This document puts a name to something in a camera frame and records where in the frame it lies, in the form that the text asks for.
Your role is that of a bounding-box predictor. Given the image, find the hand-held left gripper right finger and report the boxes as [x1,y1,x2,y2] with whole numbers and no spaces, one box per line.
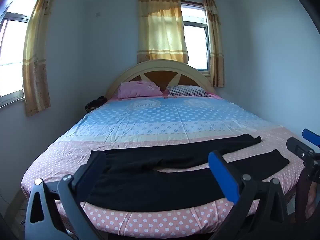
[208,150,289,240]

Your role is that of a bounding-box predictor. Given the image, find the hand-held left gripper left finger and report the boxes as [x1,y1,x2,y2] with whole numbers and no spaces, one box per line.
[24,151,110,240]

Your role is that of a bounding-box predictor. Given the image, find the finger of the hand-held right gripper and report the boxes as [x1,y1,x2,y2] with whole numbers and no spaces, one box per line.
[302,129,320,147]
[286,137,316,159]

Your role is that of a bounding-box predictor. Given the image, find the black pants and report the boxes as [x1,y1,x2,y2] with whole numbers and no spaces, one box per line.
[85,134,290,212]

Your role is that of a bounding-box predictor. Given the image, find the black bag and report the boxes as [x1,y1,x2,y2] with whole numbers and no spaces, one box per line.
[84,96,108,114]

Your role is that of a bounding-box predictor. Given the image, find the bed with dotted sheet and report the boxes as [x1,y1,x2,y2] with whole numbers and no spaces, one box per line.
[21,94,313,239]

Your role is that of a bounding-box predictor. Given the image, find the pink pillow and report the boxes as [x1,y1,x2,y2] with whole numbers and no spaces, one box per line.
[117,80,163,99]

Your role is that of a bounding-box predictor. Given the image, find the striped pillow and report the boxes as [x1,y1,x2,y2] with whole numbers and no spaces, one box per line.
[166,85,209,97]

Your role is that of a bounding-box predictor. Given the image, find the cream wooden headboard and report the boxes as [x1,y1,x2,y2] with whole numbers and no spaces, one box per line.
[105,59,217,99]

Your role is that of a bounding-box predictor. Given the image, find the yellow curtain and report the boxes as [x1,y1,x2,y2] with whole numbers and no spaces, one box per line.
[22,0,61,117]
[137,0,189,65]
[202,0,225,88]

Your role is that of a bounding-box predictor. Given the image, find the window behind headboard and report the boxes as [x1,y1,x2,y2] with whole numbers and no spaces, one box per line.
[180,2,212,75]

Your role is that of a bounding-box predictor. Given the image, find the large side window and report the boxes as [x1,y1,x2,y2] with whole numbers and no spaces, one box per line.
[0,0,40,108]

